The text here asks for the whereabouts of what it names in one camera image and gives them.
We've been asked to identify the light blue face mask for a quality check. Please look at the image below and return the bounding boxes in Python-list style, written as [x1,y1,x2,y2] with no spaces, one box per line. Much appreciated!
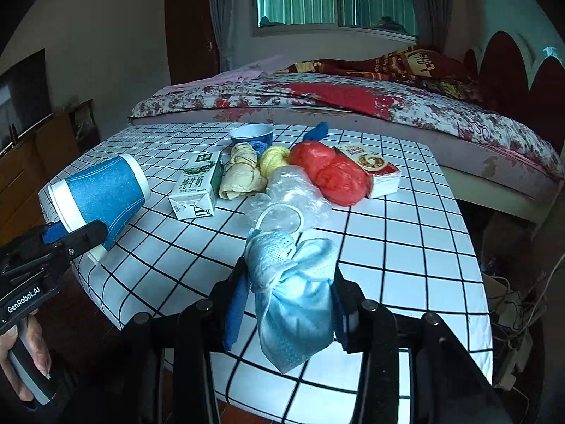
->
[243,230,338,374]

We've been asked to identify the cream paper bundle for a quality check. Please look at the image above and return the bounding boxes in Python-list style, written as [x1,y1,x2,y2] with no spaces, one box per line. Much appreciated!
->
[218,143,267,200]

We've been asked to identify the nut milk carton red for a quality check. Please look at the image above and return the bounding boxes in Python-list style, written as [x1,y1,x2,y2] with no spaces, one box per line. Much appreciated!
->
[334,143,401,199]

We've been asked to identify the blue paper cup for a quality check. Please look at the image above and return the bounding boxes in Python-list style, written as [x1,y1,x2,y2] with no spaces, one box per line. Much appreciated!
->
[48,154,150,263]

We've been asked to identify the wooden tv cabinet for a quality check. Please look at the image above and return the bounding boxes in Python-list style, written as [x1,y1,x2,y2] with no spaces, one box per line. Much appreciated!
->
[0,113,81,245]

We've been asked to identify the pink cloth on bed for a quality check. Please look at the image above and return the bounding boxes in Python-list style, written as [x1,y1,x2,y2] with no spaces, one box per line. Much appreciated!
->
[153,55,291,97]

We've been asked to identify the bed with floral sheet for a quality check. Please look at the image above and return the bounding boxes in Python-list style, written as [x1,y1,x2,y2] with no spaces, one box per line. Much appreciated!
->
[129,74,564,224]

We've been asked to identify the framed picture on cabinet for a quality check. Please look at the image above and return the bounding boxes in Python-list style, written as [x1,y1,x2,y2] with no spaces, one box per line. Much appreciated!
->
[67,99,101,154]

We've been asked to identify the cardboard box under bed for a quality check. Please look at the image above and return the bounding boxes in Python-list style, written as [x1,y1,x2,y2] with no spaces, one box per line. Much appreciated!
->
[481,211,565,391]

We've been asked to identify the red heart-shaped headboard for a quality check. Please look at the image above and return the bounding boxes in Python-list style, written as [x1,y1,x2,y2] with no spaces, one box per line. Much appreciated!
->
[464,31,564,153]

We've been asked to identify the yellow cloth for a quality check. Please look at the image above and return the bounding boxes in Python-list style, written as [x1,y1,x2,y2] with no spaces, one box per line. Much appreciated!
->
[258,146,290,178]

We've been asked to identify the grey window curtain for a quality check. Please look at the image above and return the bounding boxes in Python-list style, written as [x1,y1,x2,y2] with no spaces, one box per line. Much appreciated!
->
[210,0,234,72]
[403,0,461,52]

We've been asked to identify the black television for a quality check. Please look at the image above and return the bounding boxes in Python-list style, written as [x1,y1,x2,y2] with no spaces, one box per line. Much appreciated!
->
[1,49,52,150]

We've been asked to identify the white green milk carton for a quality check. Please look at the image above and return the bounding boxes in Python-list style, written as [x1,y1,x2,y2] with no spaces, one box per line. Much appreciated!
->
[168,151,223,220]

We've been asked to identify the red plastic bag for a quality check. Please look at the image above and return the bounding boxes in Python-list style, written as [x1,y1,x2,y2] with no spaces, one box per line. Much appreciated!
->
[289,141,370,207]

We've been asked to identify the grey left window curtain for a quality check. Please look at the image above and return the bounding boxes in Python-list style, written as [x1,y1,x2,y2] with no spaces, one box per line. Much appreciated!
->
[210,0,234,72]

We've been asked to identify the grey middle window curtain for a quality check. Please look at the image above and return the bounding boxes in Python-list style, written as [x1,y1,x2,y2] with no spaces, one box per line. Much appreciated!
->
[403,0,461,52]

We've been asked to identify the red patterned blanket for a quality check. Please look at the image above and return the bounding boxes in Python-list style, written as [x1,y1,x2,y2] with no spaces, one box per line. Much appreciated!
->
[277,45,486,106]

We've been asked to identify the small blue yogurt cup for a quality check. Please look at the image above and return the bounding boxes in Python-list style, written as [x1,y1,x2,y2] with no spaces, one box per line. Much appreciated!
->
[229,124,274,147]

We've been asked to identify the dark wooden door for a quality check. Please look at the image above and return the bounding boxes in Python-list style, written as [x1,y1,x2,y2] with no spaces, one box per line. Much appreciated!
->
[165,0,220,84]

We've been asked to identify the clear plastic bag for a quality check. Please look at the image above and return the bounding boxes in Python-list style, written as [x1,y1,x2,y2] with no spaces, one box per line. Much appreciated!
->
[243,165,332,235]

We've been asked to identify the person's left hand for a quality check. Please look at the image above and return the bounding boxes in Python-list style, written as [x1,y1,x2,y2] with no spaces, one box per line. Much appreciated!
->
[0,311,52,402]

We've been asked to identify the dark blue cloth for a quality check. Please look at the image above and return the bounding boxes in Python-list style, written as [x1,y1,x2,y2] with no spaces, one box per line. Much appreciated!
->
[303,122,328,142]

